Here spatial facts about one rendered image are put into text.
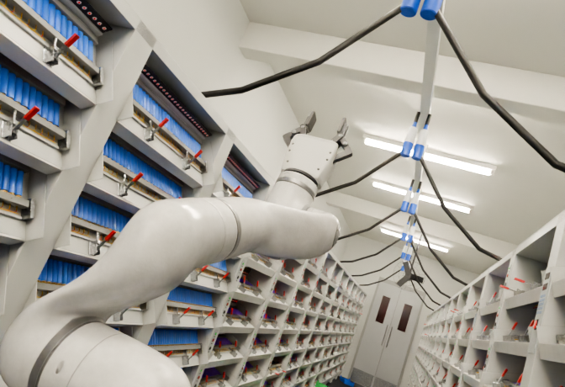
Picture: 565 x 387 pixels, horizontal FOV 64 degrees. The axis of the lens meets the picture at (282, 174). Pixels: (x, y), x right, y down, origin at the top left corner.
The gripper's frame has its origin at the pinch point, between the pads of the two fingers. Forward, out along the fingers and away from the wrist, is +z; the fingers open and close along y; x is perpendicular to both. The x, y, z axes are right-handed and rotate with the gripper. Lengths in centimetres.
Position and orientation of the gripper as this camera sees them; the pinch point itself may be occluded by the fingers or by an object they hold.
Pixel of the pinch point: (327, 124)
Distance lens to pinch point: 98.4
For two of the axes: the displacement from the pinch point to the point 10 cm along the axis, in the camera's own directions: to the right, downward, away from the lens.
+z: 4.0, -8.0, 4.5
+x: -1.8, -5.5, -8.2
